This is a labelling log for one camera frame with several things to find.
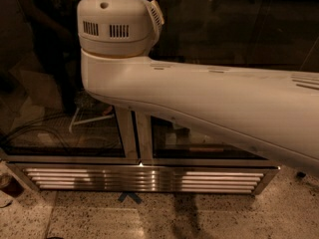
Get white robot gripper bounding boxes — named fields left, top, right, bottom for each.
left=139, top=0, right=164, bottom=55

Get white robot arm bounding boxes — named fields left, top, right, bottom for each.
left=77, top=0, right=319, bottom=176

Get small white block inside fridge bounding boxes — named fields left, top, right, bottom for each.
left=165, top=132, right=176, bottom=145

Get stainless glass door refrigerator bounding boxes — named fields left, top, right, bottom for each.
left=1, top=0, right=319, bottom=193

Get blue tape floor marker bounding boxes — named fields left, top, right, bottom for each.
left=118, top=192, right=143, bottom=204

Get black caster wheel cart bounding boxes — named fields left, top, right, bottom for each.
left=296, top=171, right=306, bottom=178

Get brown object at left edge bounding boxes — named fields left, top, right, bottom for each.
left=0, top=173, right=24, bottom=197

